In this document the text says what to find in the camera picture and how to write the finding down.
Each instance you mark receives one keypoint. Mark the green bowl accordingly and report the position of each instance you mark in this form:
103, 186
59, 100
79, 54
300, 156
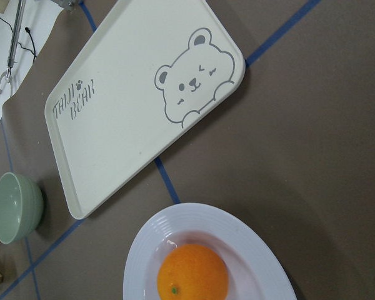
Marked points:
21, 207

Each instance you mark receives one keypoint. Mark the aluminium frame post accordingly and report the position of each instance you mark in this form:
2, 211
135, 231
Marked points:
68, 5

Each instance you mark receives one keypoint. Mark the reacher grabber tool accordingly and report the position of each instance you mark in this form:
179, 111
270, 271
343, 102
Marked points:
6, 77

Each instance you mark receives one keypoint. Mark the white ribbed plate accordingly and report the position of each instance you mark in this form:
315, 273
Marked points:
254, 271

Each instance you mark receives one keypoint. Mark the orange fruit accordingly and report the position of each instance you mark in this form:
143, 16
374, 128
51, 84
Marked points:
193, 271

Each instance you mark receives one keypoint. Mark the cream bear tray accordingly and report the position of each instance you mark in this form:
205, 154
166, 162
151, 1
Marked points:
149, 73

